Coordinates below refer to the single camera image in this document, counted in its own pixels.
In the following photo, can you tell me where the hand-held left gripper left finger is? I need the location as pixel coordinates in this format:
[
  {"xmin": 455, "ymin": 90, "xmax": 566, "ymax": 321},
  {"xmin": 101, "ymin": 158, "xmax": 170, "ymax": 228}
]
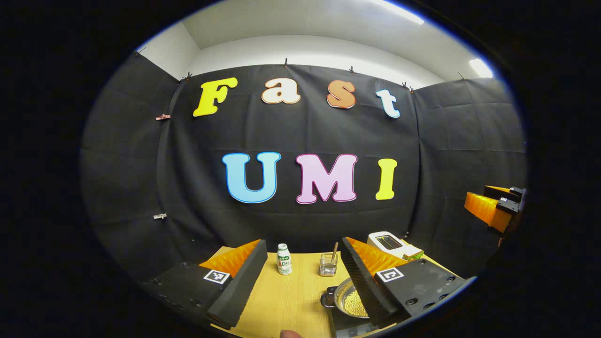
[{"xmin": 141, "ymin": 239, "xmax": 268, "ymax": 329}]

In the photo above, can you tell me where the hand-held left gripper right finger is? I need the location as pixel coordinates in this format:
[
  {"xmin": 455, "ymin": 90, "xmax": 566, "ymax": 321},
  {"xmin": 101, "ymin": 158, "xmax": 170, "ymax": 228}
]
[{"xmin": 339, "ymin": 237, "xmax": 477, "ymax": 329}]

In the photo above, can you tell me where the stainless steel pot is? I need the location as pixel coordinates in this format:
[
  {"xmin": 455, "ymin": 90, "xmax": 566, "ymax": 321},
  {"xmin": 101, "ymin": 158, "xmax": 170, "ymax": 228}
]
[{"xmin": 321, "ymin": 277, "xmax": 371, "ymax": 320}]

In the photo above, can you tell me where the black induction cooktop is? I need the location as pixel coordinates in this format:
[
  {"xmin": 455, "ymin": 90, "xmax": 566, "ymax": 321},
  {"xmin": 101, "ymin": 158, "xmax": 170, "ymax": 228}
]
[{"xmin": 327, "ymin": 286, "xmax": 383, "ymax": 338}]

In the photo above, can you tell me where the pile of yellow soybeans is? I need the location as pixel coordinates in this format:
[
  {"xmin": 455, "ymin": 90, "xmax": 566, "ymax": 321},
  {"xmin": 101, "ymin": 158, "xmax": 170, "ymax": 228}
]
[{"xmin": 344, "ymin": 290, "xmax": 369, "ymax": 317}]

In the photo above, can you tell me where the white toaster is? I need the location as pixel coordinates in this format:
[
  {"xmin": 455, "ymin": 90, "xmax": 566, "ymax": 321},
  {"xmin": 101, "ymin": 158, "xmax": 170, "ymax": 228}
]
[{"xmin": 367, "ymin": 231, "xmax": 408, "ymax": 259}]

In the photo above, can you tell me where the white plastic drink bottle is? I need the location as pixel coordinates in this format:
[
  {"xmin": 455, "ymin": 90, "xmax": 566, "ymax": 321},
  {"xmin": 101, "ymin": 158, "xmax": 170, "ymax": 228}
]
[{"xmin": 277, "ymin": 243, "xmax": 293, "ymax": 276}]

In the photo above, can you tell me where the short ceiling light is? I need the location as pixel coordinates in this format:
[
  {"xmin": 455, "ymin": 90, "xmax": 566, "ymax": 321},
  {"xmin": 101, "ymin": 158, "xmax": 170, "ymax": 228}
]
[{"xmin": 470, "ymin": 58, "xmax": 493, "ymax": 78}]

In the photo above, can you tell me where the metal wire basket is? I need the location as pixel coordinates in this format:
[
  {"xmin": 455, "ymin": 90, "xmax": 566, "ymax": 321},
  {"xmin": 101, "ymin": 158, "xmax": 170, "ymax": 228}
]
[{"xmin": 319, "ymin": 253, "xmax": 338, "ymax": 277}]

